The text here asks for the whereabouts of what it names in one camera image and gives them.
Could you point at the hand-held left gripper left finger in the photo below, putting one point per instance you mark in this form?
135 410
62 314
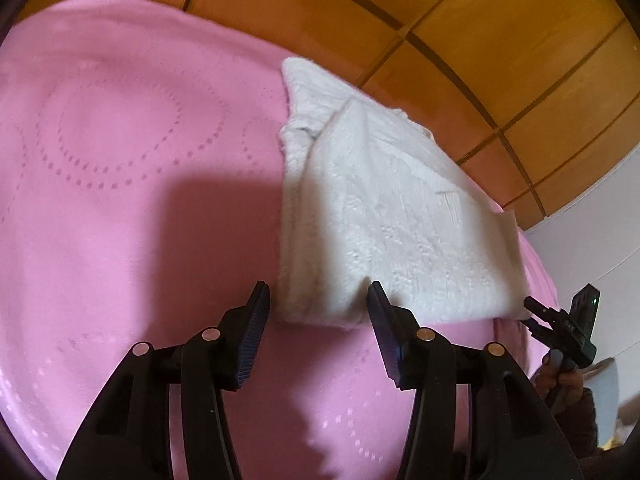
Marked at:
251 332

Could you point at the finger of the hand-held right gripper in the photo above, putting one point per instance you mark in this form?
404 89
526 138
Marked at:
537 331
539 307

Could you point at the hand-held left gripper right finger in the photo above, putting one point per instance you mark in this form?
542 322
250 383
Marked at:
384 335

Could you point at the white knitted garment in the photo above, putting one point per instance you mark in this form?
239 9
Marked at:
400 220

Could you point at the person's right forearm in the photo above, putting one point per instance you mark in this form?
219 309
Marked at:
582 425

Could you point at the person's right hand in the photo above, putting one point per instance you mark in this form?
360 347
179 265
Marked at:
550 367

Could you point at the pink bedsheet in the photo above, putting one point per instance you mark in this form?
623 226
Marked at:
125 210

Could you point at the wooden headboard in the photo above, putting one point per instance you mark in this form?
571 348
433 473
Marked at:
450 20

